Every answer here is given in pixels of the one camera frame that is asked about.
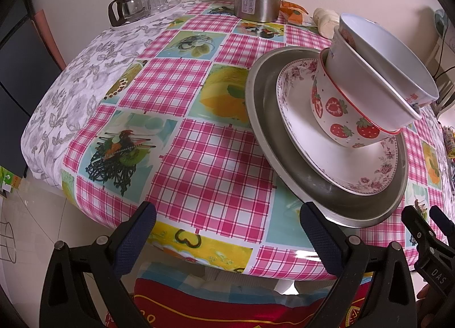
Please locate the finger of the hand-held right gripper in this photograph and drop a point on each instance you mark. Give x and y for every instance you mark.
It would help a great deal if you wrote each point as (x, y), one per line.
(442, 223)
(421, 235)

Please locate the pink checked printed tablecloth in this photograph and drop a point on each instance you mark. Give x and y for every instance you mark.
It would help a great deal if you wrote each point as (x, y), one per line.
(199, 157)

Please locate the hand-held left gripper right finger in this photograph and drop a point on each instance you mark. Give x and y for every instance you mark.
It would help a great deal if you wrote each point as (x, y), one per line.
(320, 239)

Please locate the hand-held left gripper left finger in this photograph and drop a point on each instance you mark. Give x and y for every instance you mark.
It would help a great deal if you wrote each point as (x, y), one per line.
(135, 239)

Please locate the strawberry print bowl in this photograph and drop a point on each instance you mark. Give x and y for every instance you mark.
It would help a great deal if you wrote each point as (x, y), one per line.
(341, 111)

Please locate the small yellow printed bottle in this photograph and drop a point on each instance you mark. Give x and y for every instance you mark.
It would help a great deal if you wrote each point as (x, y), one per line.
(449, 141)

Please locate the pack of white steamed buns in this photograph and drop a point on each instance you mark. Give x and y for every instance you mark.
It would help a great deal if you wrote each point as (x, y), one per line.
(325, 20)

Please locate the pale blue floral bowl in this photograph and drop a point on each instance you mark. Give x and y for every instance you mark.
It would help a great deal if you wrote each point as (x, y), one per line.
(391, 54)

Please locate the green cardboard box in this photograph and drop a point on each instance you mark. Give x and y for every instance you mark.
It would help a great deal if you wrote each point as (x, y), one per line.
(9, 180)

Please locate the red patterned cushion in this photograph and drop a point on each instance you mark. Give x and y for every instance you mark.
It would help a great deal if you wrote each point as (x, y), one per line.
(248, 310)

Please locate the white square bowl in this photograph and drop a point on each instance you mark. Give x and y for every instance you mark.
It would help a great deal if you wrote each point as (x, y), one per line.
(357, 81)

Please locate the round pink floral plate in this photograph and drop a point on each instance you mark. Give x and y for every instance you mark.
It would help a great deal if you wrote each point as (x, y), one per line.
(302, 118)

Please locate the orange snack packet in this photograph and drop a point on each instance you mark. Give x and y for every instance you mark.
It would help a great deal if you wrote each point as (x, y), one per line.
(295, 13)

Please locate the round stainless steel plate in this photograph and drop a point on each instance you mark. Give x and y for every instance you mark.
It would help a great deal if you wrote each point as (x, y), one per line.
(273, 129)

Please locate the white plastic rack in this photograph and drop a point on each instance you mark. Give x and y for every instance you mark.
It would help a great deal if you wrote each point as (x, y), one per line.
(444, 50)

